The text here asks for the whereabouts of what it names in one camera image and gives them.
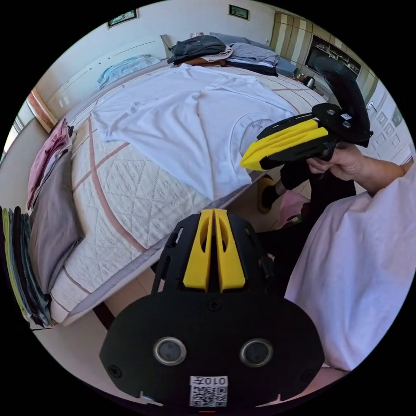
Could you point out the wall cupboard with shelves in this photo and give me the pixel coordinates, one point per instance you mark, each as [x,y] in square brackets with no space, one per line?
[325,48]

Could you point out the steel kettle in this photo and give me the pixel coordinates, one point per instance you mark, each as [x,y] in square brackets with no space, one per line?
[310,82]

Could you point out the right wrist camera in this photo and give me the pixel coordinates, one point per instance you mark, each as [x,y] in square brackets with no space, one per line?
[346,87]

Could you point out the person's right forearm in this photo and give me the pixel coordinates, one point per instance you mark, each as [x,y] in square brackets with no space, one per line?
[386,174]

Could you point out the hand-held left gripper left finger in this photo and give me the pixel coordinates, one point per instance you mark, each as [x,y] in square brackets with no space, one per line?
[197,256]

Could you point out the white short sleeve shirt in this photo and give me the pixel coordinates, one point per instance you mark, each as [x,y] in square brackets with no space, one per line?
[182,130]

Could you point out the person's right hand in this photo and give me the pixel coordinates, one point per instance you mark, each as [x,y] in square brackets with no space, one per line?
[344,164]

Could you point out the framed picture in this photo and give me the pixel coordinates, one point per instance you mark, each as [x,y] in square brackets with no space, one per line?
[239,12]
[123,18]

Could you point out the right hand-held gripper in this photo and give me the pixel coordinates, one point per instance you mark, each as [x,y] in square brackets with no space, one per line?
[344,125]

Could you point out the bed with quilted cover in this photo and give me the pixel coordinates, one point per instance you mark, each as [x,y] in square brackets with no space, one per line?
[123,201]

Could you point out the person's body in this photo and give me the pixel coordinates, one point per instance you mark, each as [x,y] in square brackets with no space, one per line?
[357,260]

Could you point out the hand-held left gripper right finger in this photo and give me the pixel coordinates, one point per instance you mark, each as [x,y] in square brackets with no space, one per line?
[230,260]

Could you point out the white panelled door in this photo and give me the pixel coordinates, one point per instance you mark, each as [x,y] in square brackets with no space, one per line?
[388,126]

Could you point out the light blue pillow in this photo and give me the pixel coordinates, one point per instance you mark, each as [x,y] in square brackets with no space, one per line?
[125,70]

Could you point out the pile of clothes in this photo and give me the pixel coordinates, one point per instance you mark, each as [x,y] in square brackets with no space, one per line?
[52,208]
[208,48]

